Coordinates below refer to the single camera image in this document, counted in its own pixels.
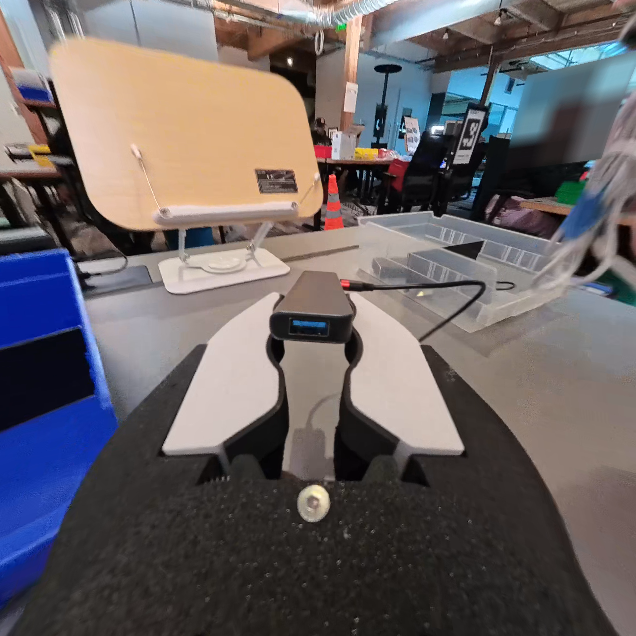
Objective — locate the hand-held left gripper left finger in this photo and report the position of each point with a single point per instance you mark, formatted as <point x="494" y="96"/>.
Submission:
<point x="228" y="392"/>

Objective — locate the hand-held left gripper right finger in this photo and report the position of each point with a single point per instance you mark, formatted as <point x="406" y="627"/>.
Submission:
<point x="402" y="392"/>

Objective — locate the clear plastic bin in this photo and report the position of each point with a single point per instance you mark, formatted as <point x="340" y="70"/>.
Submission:
<point x="447" y="298"/>

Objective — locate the grey usb hub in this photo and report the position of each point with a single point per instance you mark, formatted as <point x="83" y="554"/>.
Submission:
<point x="310" y="295"/>

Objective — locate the blue plastic bin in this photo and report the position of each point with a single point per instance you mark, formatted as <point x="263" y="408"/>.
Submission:
<point x="44" y="472"/>

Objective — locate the teal plastic container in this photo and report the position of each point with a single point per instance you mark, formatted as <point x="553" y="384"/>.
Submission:
<point x="194" y="237"/>

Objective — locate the orange traffic cone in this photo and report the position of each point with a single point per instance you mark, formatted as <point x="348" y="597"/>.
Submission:
<point x="334" y="203"/>

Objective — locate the pink cloth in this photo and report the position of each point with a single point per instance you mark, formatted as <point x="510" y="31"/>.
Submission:
<point x="516" y="218"/>

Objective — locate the black office chair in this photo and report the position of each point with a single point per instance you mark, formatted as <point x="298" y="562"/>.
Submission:
<point x="422" y="169"/>

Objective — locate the long wooden table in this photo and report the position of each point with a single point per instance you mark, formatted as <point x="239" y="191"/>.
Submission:
<point x="357" y="163"/>

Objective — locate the grey work table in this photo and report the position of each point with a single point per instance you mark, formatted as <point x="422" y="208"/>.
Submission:
<point x="546" y="204"/>

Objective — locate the yellow storage bin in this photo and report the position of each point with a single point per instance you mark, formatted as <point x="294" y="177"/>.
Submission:
<point x="366" y="154"/>

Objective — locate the red storage bin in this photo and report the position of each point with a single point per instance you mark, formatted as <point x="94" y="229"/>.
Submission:
<point x="322" y="152"/>

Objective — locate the white cardboard box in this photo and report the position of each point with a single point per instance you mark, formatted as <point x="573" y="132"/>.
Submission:
<point x="343" y="144"/>

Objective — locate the green tray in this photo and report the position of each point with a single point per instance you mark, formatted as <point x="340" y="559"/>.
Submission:
<point x="571" y="191"/>

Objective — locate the black framed marker sign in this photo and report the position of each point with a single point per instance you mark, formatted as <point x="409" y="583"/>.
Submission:
<point x="469" y="134"/>

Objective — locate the black disc pole stand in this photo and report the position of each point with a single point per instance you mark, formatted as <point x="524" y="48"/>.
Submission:
<point x="382" y="124"/>

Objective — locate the wooden book stand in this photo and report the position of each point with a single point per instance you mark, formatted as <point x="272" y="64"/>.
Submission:
<point x="174" y="124"/>

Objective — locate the white paper notice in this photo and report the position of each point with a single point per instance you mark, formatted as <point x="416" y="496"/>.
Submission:
<point x="351" y="97"/>

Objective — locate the silver spiral air duct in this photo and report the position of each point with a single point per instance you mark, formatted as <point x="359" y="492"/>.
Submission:
<point x="338" y="10"/>

